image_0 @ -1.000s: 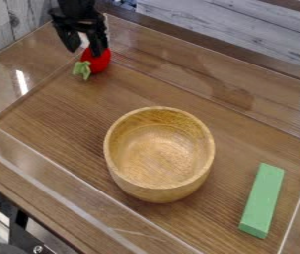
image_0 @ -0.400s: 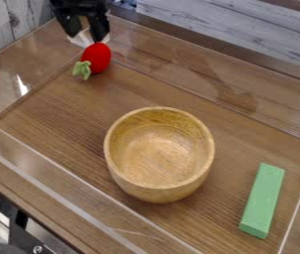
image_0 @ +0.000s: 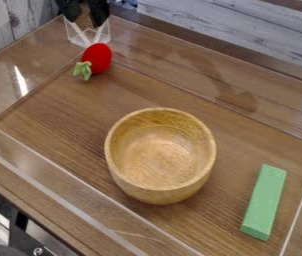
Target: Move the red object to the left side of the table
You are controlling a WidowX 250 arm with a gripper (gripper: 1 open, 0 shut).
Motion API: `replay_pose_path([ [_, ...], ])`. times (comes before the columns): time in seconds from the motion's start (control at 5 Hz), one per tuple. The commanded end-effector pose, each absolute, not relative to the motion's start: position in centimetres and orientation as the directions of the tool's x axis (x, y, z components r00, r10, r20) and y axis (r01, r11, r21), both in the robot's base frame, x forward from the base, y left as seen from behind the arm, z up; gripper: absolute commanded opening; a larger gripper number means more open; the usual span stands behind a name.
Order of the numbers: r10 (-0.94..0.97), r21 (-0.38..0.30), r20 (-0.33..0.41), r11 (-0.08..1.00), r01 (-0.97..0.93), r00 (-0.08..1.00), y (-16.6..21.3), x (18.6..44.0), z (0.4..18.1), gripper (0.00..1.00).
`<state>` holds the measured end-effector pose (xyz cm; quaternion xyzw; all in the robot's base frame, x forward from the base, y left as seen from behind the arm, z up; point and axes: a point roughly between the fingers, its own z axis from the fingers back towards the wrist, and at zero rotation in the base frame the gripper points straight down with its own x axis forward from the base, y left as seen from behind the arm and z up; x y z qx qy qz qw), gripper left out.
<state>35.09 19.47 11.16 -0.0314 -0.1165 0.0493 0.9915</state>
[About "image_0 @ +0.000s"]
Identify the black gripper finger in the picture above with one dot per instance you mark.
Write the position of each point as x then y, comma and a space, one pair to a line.
100, 11
70, 9

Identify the clear acrylic corner bracket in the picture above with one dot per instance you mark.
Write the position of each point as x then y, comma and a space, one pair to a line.
89, 36

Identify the red plush strawberry toy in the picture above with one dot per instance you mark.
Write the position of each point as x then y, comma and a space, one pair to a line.
96, 61

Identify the green rectangular block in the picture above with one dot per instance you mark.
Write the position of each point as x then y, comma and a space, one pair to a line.
264, 204

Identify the wooden bowl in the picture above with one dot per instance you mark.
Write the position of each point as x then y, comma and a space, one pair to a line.
161, 152

